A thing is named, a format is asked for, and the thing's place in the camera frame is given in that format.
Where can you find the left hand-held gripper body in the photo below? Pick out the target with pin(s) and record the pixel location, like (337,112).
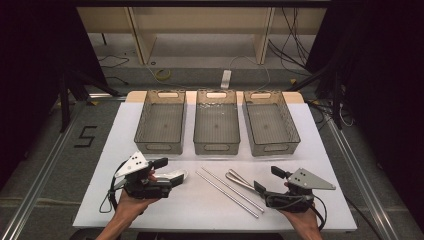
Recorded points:
(135,165)

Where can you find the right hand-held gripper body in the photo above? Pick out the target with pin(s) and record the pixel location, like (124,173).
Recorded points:
(310,180)

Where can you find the white rice spoon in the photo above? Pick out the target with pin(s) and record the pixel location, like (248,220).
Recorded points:
(178,173)

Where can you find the metal tongs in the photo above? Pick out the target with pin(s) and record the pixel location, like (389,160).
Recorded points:
(238,180)

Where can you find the clear grey plastic bin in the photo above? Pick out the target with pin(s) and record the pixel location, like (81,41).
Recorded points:
(216,125)
(161,123)
(270,125)

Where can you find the person's right hand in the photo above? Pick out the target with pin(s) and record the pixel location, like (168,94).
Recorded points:
(305,220)

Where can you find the person's left hand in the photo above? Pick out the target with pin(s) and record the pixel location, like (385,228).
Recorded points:
(131,206)

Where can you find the white table sheet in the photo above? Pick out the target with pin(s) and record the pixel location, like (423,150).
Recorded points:
(206,206)

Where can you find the black metal stand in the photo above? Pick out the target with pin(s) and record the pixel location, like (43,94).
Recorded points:
(336,100)
(64,100)

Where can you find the white power strip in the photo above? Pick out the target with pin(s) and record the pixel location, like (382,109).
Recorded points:
(226,79)

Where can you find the pale wooden shelf unit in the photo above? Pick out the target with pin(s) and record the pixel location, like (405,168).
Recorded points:
(200,20)

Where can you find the aluminium floor rail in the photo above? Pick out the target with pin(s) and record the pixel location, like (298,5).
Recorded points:
(360,173)
(36,180)

